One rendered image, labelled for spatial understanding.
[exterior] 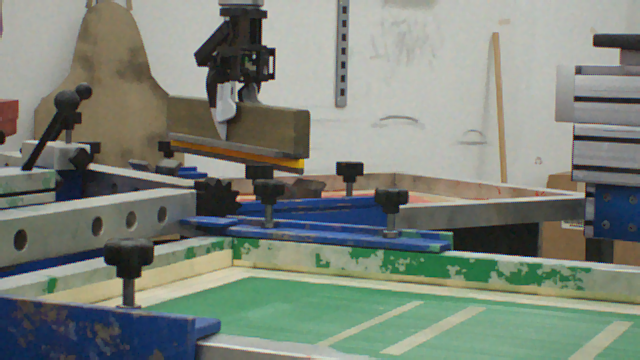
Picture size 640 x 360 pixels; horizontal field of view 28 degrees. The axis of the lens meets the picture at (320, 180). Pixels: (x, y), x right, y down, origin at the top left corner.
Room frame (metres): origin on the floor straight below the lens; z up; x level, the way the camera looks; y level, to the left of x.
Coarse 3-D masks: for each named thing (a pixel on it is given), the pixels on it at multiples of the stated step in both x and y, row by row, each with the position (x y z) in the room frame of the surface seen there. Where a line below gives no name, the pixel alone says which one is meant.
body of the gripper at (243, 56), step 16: (224, 16) 2.09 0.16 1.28; (240, 16) 2.06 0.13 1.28; (256, 16) 2.05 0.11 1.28; (240, 32) 2.06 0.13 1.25; (256, 32) 2.05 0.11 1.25; (224, 48) 2.06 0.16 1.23; (240, 48) 2.03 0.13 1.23; (256, 48) 2.05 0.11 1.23; (272, 48) 2.06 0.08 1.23; (224, 64) 2.08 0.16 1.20; (240, 64) 2.05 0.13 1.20; (256, 64) 2.06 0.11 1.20; (224, 80) 2.10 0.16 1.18; (240, 80) 2.05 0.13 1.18; (256, 80) 2.06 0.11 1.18
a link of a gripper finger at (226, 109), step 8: (224, 88) 2.07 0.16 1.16; (224, 96) 2.07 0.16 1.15; (224, 104) 2.07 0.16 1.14; (232, 104) 2.05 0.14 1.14; (216, 112) 2.08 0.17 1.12; (224, 112) 2.07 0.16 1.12; (232, 112) 2.05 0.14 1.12; (216, 120) 2.08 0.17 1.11; (224, 120) 2.07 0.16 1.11; (224, 128) 2.08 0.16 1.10; (224, 136) 2.08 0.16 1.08
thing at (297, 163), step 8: (176, 144) 2.25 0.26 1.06; (184, 144) 2.23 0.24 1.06; (192, 144) 2.21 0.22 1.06; (216, 152) 2.14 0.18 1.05; (224, 152) 2.12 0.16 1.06; (232, 152) 2.10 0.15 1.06; (240, 152) 2.08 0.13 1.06; (256, 160) 2.04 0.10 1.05; (264, 160) 2.02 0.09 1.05; (272, 160) 2.00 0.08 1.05; (280, 160) 1.98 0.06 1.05; (288, 160) 1.96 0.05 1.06; (296, 160) 1.94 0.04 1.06
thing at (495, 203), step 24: (240, 192) 2.42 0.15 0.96; (432, 192) 2.54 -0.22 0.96; (456, 192) 2.48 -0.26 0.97; (480, 192) 2.42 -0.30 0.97; (504, 192) 2.37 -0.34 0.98; (528, 192) 2.32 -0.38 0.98; (552, 192) 2.27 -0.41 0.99; (408, 216) 1.95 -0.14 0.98; (432, 216) 1.98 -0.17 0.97; (456, 216) 2.01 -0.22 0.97; (480, 216) 2.04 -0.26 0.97; (504, 216) 2.07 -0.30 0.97; (528, 216) 2.10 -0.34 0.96; (552, 216) 2.13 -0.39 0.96; (576, 216) 2.17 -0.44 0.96
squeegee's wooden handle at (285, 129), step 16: (176, 96) 2.24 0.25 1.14; (176, 112) 2.23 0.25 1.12; (192, 112) 2.19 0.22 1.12; (208, 112) 2.14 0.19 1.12; (240, 112) 2.06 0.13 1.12; (256, 112) 2.02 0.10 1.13; (272, 112) 1.98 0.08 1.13; (288, 112) 1.95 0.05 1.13; (304, 112) 1.94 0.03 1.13; (176, 128) 2.23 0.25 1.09; (192, 128) 2.19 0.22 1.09; (208, 128) 2.14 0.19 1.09; (240, 128) 2.06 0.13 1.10; (256, 128) 2.02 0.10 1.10; (272, 128) 1.98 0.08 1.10; (288, 128) 1.94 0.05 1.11; (304, 128) 1.94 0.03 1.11; (256, 144) 2.02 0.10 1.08; (272, 144) 1.98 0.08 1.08; (288, 144) 1.94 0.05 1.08; (304, 144) 1.94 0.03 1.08
